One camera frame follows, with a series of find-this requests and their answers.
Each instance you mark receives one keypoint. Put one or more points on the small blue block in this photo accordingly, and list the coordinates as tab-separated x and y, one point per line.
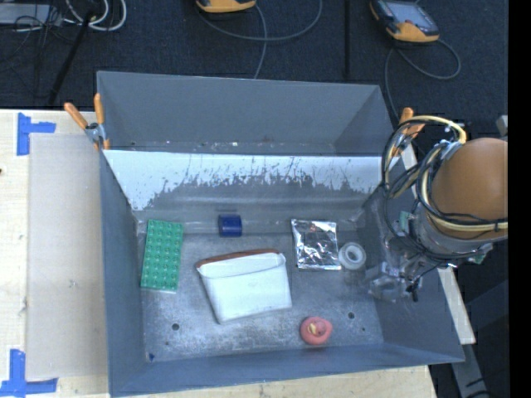
230	225

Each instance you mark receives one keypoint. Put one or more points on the green studded flat block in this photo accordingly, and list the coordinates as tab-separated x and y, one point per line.
162	255

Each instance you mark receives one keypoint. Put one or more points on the red round toy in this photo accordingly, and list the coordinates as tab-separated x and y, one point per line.
316	331

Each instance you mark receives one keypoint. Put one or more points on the grey metal bin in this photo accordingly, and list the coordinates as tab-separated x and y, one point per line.
249	297

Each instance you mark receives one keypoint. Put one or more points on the clear tape roll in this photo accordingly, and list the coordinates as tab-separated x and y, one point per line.
345	259

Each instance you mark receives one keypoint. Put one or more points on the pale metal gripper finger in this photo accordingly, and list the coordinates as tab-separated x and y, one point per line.
386	292
378	273

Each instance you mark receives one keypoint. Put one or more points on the pale wood flat board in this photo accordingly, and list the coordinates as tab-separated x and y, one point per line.
62	255

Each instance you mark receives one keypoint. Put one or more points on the white tub with red-brown rim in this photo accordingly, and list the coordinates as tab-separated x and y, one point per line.
249	288

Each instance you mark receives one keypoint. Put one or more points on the black cylinder on white bracket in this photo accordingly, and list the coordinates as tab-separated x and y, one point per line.
414	290

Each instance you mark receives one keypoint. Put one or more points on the silver foil packet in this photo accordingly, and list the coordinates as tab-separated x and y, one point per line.
316	245

